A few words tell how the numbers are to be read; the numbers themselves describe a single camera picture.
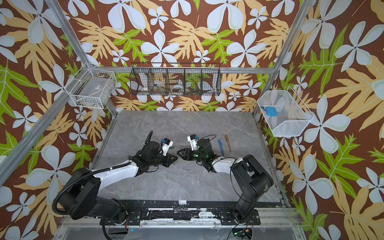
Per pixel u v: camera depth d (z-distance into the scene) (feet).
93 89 2.81
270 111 2.83
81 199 1.40
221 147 3.30
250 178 1.53
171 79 3.21
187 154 2.57
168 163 2.46
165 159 2.51
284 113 2.71
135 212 2.46
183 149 2.65
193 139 2.68
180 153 2.85
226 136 3.52
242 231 2.39
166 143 2.55
